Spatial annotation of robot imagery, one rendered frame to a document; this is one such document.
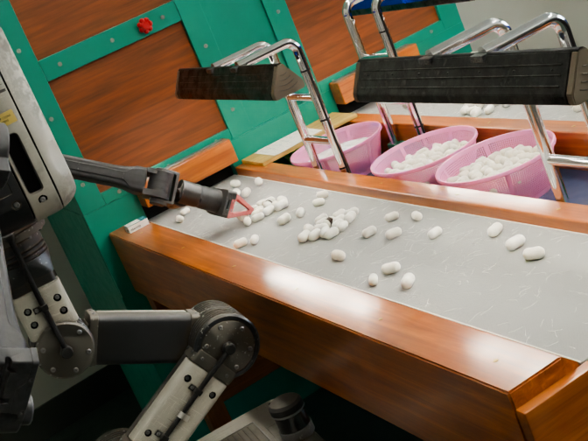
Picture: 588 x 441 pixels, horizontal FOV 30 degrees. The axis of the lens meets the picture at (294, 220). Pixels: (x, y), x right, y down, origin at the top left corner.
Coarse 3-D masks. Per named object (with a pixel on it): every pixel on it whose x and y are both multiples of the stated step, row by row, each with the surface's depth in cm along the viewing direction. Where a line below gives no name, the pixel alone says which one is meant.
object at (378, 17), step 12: (348, 0) 285; (360, 0) 286; (372, 0) 272; (348, 12) 284; (372, 12) 272; (348, 24) 285; (384, 24) 272; (384, 36) 273; (360, 48) 287; (384, 108) 292; (408, 108) 279; (384, 120) 293; (420, 120) 279; (420, 132) 281; (396, 144) 294; (396, 156) 296
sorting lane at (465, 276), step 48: (288, 192) 282; (336, 192) 265; (288, 240) 246; (336, 240) 233; (384, 240) 222; (432, 240) 212; (480, 240) 202; (528, 240) 194; (576, 240) 186; (384, 288) 199; (432, 288) 191; (480, 288) 183; (528, 288) 176; (576, 288) 169; (528, 336) 161; (576, 336) 156
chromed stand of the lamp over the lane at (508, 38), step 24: (480, 24) 187; (504, 24) 189; (528, 24) 173; (552, 24) 175; (432, 48) 184; (456, 48) 185; (480, 48) 171; (504, 48) 172; (528, 120) 195; (552, 168) 197
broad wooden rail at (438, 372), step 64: (128, 256) 297; (192, 256) 254; (256, 320) 224; (320, 320) 191; (384, 320) 180; (448, 320) 171; (320, 384) 208; (384, 384) 180; (448, 384) 158; (512, 384) 145
